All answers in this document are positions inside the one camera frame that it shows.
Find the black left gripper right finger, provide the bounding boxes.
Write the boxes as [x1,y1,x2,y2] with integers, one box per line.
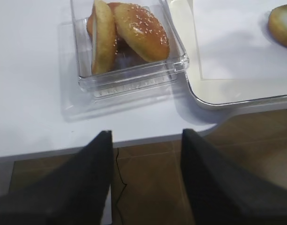
[182,129,287,225]

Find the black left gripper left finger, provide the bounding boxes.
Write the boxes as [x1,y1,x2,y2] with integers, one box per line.
[0,131,113,225]

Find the clear bun container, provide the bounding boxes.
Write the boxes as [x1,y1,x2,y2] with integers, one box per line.
[59,0,189,121]

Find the silver metal tray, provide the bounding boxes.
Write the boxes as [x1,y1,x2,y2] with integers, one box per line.
[169,0,287,109]

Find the white parchment paper sheet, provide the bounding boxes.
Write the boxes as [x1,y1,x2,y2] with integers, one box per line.
[193,0,287,79]

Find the upright bun half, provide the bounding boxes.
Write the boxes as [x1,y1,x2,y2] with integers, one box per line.
[91,0,117,75]

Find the plain brown bun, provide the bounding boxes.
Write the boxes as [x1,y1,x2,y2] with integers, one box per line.
[86,2,121,37]

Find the sesame top bun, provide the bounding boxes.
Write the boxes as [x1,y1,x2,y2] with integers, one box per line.
[113,3,170,62]

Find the toasted bottom bun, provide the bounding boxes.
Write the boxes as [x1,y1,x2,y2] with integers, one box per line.
[268,4,287,48]

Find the black floor cable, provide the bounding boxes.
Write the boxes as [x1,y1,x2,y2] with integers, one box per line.
[112,147,128,225]

